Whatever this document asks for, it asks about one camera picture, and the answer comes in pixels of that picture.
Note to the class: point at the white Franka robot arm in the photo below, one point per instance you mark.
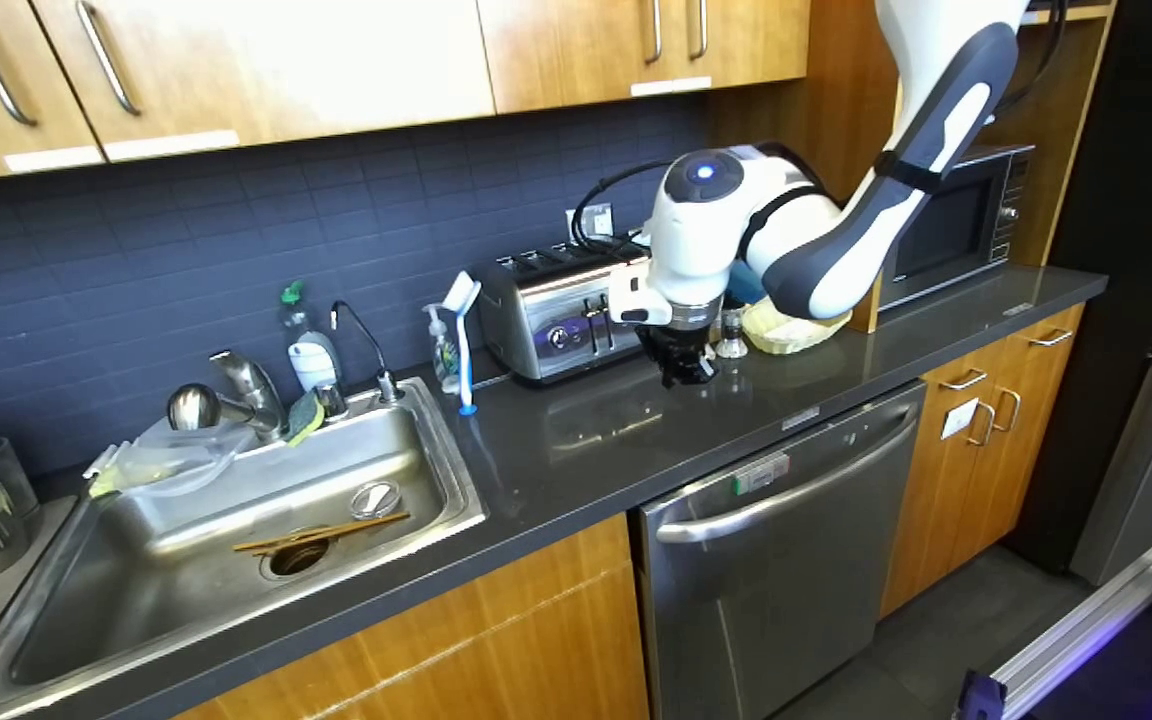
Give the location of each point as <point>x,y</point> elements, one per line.
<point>696,227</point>

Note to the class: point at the stainless steel sink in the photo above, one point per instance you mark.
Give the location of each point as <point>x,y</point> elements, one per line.
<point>137,585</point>

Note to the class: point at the stainless steel microwave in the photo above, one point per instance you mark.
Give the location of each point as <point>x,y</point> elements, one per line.
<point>962,227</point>

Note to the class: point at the chrome faucet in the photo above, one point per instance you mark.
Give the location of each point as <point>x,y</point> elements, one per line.
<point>250,385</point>

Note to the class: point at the wooden upper cabinets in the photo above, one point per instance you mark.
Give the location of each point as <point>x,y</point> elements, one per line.
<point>308,64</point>

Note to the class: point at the wooden shelf unit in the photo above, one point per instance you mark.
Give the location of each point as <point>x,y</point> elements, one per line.
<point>851,82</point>

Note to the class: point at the clear soap bottle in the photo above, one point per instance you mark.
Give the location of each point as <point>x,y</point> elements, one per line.
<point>437,355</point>

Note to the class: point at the white wall outlet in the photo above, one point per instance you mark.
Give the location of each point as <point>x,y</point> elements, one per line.
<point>594,221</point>

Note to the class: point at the aluminium frame rail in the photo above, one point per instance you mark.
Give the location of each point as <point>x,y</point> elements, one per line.
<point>1082,627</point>

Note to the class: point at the round chrome sink fitting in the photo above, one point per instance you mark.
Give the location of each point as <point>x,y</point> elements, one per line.
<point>189,407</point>

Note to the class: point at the stainless steel dishwasher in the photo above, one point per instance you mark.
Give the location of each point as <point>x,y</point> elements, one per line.
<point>777,561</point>

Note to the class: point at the crumpled clear plastic bag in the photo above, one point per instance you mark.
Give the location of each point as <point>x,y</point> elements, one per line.
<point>161,461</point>

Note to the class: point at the dish soap bottle green cap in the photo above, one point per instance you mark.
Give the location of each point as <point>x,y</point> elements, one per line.
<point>315,355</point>

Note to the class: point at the stainless steel toaster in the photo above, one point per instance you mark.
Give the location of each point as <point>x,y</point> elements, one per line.
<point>557,322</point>

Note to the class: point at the stainless steel refrigerator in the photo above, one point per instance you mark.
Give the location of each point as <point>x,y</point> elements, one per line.
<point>1150,427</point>

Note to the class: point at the blue and white dish brush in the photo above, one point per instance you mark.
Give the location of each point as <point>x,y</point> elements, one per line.
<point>465,346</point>

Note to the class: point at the round metal sink strainer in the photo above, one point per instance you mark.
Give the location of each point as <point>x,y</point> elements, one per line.
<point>376,500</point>

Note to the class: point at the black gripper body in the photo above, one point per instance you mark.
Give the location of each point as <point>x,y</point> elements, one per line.
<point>683,341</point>

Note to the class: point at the wooden chopstick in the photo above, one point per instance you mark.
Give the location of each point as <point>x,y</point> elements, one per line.
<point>323,533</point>
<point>317,547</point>

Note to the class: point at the thin black curved tap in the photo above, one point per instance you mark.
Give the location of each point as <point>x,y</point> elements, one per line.
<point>369,337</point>

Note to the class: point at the yellow green sponge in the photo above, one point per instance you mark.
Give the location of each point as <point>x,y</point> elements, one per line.
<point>306,418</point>

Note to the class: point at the white paper label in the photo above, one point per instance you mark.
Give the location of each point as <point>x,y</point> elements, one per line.
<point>956,418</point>

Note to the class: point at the wooden base cabinet with drawer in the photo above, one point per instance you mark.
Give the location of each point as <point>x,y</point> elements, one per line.
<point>979,504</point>

